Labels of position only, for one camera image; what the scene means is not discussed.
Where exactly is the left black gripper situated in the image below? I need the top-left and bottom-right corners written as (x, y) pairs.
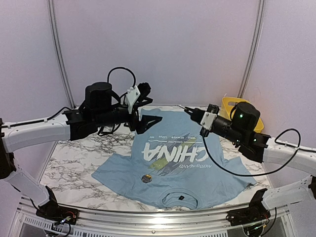
top-left (94, 103), bottom-right (162, 133)

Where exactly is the light blue printed t-shirt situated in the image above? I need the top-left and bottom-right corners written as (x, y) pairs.
top-left (92, 109), bottom-right (256, 209)

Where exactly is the black brooch box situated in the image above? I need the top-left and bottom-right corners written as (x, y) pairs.
top-left (97, 124), bottom-right (116, 136)

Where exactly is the white round brooch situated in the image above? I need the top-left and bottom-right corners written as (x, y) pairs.
top-left (141, 174), bottom-right (152, 183)

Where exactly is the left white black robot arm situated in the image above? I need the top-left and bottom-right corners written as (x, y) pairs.
top-left (0, 82), bottom-right (162, 220)

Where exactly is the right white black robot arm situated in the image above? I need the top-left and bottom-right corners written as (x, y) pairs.
top-left (184, 102), bottom-right (316, 222)

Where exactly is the yellow plastic basket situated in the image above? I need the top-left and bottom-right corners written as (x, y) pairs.
top-left (219, 97), bottom-right (264, 133)

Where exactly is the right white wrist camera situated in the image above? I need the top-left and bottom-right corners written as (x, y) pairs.
top-left (200, 104), bottom-right (220, 131)

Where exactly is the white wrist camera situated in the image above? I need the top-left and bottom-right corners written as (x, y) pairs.
top-left (200, 104), bottom-right (220, 131)
top-left (123, 82), bottom-right (151, 114)

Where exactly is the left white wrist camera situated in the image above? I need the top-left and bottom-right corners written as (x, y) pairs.
top-left (123, 82), bottom-right (151, 114)

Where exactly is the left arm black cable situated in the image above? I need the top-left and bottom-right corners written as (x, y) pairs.
top-left (107, 66), bottom-right (137, 86)

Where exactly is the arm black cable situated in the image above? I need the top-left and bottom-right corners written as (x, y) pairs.
top-left (201, 128), bottom-right (302, 177)
top-left (107, 66), bottom-right (137, 86)

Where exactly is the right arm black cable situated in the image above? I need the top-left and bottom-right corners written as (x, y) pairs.
top-left (201, 128), bottom-right (302, 177)

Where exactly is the aluminium front frame rail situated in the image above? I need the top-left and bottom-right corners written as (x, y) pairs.
top-left (8, 197), bottom-right (295, 237)

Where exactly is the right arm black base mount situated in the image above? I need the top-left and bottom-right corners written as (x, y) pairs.
top-left (226, 188), bottom-right (271, 226)

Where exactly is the right aluminium wall post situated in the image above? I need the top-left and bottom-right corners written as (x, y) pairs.
top-left (237, 0), bottom-right (266, 98)

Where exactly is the aluminium wall post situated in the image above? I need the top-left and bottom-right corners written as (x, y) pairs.
top-left (237, 0), bottom-right (266, 98)
top-left (47, 0), bottom-right (76, 108)

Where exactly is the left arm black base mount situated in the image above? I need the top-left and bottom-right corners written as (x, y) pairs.
top-left (36, 186), bottom-right (79, 225)

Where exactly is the left aluminium wall post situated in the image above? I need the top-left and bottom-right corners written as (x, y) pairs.
top-left (47, 0), bottom-right (76, 108)

